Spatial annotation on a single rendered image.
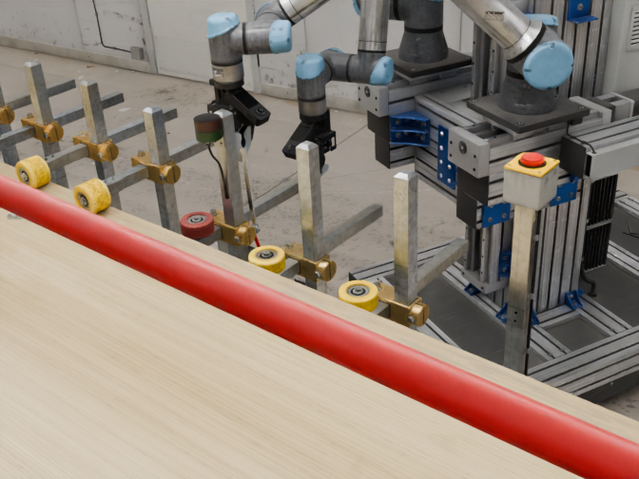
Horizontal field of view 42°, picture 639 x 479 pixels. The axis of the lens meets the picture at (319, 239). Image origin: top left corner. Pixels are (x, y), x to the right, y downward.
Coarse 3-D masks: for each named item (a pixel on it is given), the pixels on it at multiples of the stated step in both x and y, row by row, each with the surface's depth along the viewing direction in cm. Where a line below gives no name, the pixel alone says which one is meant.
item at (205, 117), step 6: (204, 114) 187; (210, 114) 187; (216, 114) 187; (198, 120) 184; (204, 120) 184; (210, 120) 184; (204, 132) 184; (210, 132) 184; (222, 138) 189; (216, 144) 192; (222, 144) 190; (210, 150) 189; (222, 168) 193; (222, 174) 194; (228, 198) 197
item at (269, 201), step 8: (288, 184) 222; (296, 184) 222; (272, 192) 218; (280, 192) 218; (288, 192) 220; (296, 192) 223; (256, 200) 215; (264, 200) 215; (272, 200) 216; (280, 200) 218; (248, 208) 211; (256, 208) 212; (264, 208) 214; (248, 216) 210; (256, 216) 213; (216, 232) 203; (200, 240) 199; (208, 240) 201; (216, 240) 203
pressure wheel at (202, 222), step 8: (184, 216) 199; (192, 216) 200; (200, 216) 200; (208, 216) 199; (184, 224) 196; (192, 224) 195; (200, 224) 195; (208, 224) 196; (184, 232) 196; (192, 232) 195; (200, 232) 195; (208, 232) 197
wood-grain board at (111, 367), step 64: (64, 192) 216; (0, 256) 189; (64, 256) 187; (0, 320) 166; (64, 320) 165; (128, 320) 164; (192, 320) 163; (384, 320) 159; (0, 384) 149; (64, 384) 148; (128, 384) 147; (192, 384) 146; (256, 384) 145; (320, 384) 144; (512, 384) 141; (0, 448) 134; (64, 448) 134; (128, 448) 133; (192, 448) 132; (256, 448) 131; (320, 448) 131; (384, 448) 130; (448, 448) 129; (512, 448) 129
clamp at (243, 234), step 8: (216, 216) 206; (216, 224) 204; (224, 224) 202; (240, 224) 202; (248, 224) 203; (224, 232) 203; (232, 232) 201; (240, 232) 200; (248, 232) 201; (224, 240) 205; (232, 240) 203; (240, 240) 201; (248, 240) 202
